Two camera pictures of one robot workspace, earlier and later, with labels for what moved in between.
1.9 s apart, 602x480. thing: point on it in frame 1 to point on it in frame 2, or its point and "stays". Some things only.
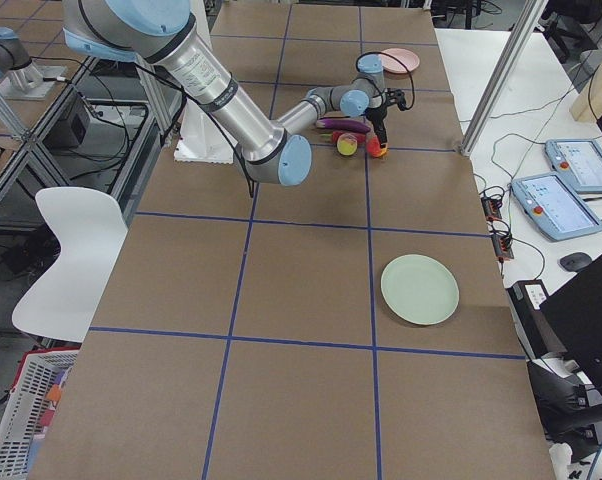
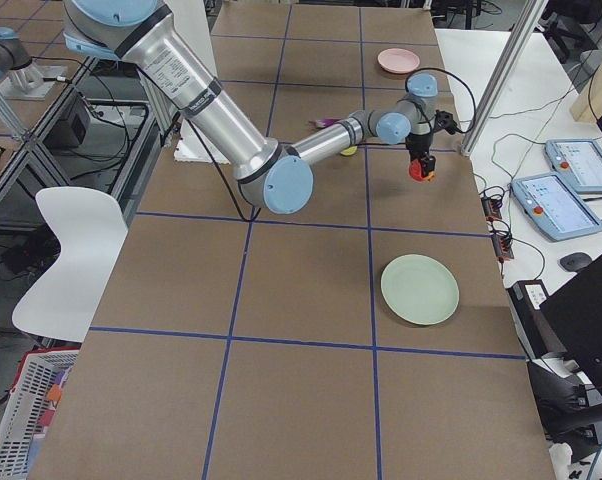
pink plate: x=405 y=57 stays
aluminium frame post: x=530 y=15 stays
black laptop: x=584 y=314 stays
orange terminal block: x=492 y=208 stays
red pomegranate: x=374 y=149 to x=415 y=169
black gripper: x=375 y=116 to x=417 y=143
